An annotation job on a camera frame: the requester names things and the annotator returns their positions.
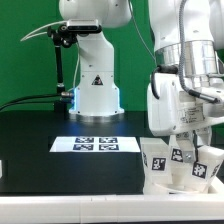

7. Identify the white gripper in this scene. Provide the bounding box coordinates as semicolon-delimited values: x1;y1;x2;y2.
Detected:
147;65;224;163

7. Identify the white round stool seat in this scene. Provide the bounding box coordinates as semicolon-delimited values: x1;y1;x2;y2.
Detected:
143;175;208;195

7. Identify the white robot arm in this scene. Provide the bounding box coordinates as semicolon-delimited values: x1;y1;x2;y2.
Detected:
59;0;224;162

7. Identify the white L-shaped fence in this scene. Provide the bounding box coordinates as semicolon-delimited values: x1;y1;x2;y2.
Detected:
0;178;224;224

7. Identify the white fiducial marker sheet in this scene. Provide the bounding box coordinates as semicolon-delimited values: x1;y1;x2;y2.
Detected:
50;136;140;153

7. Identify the white block at left edge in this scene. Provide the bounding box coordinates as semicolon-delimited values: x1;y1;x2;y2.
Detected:
0;160;3;179

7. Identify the black cable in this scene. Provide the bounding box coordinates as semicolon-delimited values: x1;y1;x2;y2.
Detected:
0;94;74;112

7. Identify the black camera on stand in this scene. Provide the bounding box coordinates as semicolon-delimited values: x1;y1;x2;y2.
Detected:
66;19;102;34

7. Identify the black camera stand pole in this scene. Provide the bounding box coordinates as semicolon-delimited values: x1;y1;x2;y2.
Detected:
46;25;78;112

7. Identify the white cable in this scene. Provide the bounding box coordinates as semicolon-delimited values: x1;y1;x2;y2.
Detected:
20;20;68;43

